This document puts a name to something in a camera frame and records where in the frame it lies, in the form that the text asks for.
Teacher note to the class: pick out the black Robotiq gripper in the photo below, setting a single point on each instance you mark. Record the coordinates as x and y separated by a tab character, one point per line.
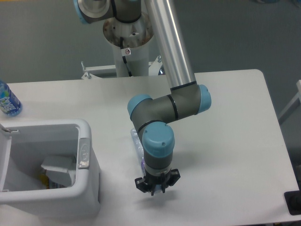
147	184

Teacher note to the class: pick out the crushed clear plastic bottle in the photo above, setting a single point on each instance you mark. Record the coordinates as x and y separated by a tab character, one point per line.
139	149

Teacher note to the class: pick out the white paper carton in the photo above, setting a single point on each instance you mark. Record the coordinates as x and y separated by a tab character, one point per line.
60	169

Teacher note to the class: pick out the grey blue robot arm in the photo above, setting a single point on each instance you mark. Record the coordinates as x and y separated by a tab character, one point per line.
151	117

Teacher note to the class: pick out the yellow trash in can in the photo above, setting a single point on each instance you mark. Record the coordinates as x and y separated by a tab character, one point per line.
44	179

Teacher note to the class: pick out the white trash can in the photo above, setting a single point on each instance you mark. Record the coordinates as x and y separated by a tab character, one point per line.
23	147

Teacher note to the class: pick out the black clamp at table edge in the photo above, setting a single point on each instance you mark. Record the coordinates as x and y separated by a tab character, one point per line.
293	201

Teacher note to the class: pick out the blue labelled water bottle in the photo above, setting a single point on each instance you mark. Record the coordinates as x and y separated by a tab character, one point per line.
10	105

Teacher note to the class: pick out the white pedestal base frame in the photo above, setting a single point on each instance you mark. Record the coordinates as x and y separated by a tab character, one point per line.
109	71

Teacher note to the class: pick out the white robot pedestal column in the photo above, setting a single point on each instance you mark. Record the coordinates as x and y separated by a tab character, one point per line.
130	45

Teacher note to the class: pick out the white frame at right edge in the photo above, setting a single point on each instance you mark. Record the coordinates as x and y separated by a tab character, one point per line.
292	105

